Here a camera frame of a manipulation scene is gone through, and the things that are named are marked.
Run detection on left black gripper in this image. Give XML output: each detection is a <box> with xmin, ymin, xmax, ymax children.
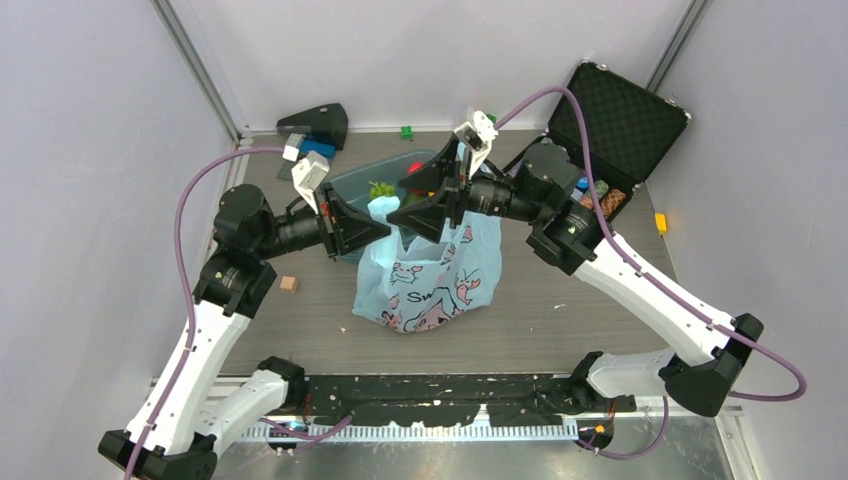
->
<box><xmin>254</xmin><ymin>181</ymin><xmax>390</xmax><ymax>260</ymax></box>

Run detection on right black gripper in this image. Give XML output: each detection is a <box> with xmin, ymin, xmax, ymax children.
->
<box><xmin>386</xmin><ymin>133</ymin><xmax>545</xmax><ymax>244</ymax></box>

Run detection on light blue plastic bag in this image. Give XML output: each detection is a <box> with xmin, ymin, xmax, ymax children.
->
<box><xmin>352</xmin><ymin>213</ymin><xmax>503</xmax><ymax>333</ymax></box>

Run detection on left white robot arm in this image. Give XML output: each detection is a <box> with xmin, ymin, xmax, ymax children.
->
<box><xmin>98</xmin><ymin>183</ymin><xmax>391</xmax><ymax>479</ymax></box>

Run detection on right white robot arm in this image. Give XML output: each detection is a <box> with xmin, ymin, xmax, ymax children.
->
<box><xmin>389</xmin><ymin>138</ymin><xmax>763</xmax><ymax>417</ymax></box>

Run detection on green fake avocado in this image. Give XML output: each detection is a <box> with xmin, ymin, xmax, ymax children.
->
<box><xmin>402</xmin><ymin>192</ymin><xmax>428</xmax><ymax>207</ymax></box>

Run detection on red fake apple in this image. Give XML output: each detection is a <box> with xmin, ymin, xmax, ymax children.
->
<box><xmin>406</xmin><ymin>162</ymin><xmax>423</xmax><ymax>175</ymax></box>

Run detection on green fake grapes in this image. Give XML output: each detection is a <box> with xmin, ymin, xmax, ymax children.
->
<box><xmin>368</xmin><ymin>182</ymin><xmax>397</xmax><ymax>201</ymax></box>

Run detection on teal plastic fruit container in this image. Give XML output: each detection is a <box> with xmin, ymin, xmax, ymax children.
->
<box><xmin>324</xmin><ymin>148</ymin><xmax>442</xmax><ymax>265</ymax></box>

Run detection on blue lego brick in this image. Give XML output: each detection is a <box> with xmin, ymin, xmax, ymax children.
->
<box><xmin>300</xmin><ymin>140</ymin><xmax>337</xmax><ymax>160</ymax></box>

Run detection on tan wooden cube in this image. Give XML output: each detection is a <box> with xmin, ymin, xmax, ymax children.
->
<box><xmin>279</xmin><ymin>276</ymin><xmax>299</xmax><ymax>294</ymax></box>

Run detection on black wedge device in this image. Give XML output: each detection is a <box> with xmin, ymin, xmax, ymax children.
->
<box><xmin>276</xmin><ymin>103</ymin><xmax>349</xmax><ymax>150</ymax></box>

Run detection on black poker chip case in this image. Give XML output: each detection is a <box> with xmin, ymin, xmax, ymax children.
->
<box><xmin>503</xmin><ymin>60</ymin><xmax>693</xmax><ymax>223</ymax></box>

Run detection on yellow toy block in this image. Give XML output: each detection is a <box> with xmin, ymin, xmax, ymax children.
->
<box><xmin>654</xmin><ymin>212</ymin><xmax>668</xmax><ymax>236</ymax></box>

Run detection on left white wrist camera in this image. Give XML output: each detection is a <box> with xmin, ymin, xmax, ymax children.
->
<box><xmin>282</xmin><ymin>133</ymin><xmax>330</xmax><ymax>213</ymax></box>

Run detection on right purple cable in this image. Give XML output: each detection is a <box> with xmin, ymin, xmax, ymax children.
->
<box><xmin>493</xmin><ymin>86</ymin><xmax>808</xmax><ymax>462</ymax></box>

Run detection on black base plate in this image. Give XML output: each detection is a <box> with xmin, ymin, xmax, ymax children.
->
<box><xmin>272</xmin><ymin>374</ymin><xmax>636</xmax><ymax>427</ymax></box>

